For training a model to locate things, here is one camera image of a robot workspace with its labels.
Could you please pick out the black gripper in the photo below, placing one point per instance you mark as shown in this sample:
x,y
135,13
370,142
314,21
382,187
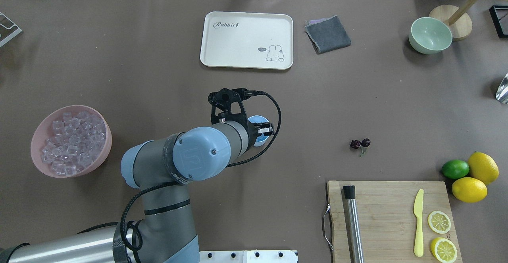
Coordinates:
x,y
252,133

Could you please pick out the dark red cherry pair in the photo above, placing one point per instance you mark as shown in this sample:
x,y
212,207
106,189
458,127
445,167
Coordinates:
x,y
362,145

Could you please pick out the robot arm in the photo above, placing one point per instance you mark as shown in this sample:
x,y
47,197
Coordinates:
x,y
157,225

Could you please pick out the light blue cup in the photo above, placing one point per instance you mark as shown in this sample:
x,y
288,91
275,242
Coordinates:
x,y
260,140

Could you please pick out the clear ice cube pile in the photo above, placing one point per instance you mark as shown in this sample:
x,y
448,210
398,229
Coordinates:
x,y
73,142

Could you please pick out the steel ice scoop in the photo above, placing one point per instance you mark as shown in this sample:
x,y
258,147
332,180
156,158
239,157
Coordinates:
x,y
501,94

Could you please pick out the cream rabbit tray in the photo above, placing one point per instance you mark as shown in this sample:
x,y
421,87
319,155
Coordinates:
x,y
247,40

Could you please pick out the grey folded cloth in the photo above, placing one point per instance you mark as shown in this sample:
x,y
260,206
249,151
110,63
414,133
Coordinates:
x,y
327,34

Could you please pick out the wooden cutting board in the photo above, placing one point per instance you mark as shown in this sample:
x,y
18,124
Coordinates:
x,y
386,219

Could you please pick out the mint green bowl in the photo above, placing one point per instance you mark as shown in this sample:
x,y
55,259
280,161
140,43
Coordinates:
x,y
429,35

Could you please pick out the green lime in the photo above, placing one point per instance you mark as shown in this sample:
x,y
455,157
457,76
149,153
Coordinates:
x,y
455,169

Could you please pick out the yellow plastic knife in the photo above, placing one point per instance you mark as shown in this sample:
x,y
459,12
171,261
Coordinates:
x,y
418,213

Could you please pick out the upper lemon half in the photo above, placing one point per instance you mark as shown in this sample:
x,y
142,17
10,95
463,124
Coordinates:
x,y
439,222

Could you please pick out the lemon half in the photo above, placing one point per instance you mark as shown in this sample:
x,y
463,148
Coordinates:
x,y
444,250
439,222

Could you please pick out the pink bowl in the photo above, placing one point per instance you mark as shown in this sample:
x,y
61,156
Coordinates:
x,y
71,167

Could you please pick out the lower whole yellow lemon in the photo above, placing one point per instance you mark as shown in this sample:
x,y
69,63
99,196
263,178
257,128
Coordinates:
x,y
469,190

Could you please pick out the whole yellow lemon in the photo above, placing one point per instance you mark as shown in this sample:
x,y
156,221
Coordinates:
x,y
483,167
469,190

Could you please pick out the lower lemon half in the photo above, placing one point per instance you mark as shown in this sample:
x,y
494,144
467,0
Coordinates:
x,y
444,250

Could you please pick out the upper whole yellow lemon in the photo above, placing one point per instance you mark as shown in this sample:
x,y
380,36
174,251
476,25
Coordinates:
x,y
483,167

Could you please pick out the wooden glass rack stand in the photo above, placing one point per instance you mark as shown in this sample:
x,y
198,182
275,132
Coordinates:
x,y
457,19

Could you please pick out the black tray right edge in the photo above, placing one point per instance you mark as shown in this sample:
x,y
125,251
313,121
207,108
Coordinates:
x,y
499,17

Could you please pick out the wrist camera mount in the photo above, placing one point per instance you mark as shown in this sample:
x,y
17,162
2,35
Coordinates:
x,y
221,102

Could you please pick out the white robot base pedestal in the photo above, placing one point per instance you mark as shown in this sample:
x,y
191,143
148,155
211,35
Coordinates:
x,y
249,256

